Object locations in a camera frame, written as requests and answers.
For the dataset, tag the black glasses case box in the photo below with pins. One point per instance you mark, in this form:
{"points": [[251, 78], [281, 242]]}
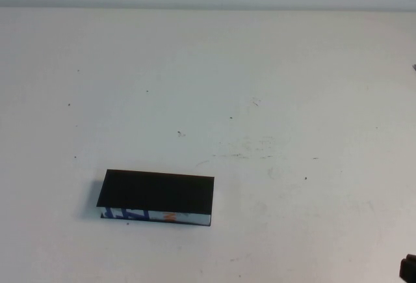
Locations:
{"points": [[156, 192]]}

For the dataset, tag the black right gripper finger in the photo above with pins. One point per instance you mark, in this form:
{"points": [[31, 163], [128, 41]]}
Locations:
{"points": [[409, 268]]}

